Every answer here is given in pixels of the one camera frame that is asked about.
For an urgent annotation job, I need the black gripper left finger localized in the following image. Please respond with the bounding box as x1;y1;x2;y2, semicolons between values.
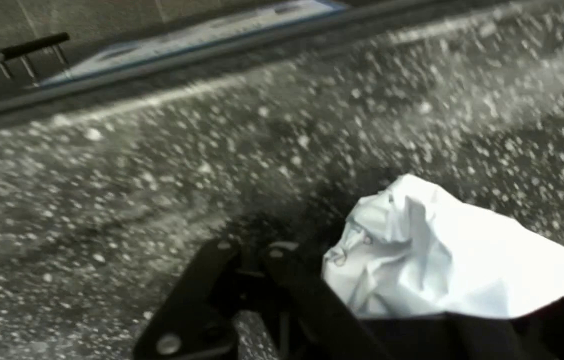
133;240;377;360

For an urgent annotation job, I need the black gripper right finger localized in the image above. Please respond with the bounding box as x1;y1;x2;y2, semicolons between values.
388;278;564;360

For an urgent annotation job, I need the white paper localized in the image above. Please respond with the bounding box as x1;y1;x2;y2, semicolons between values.
322;173;564;320

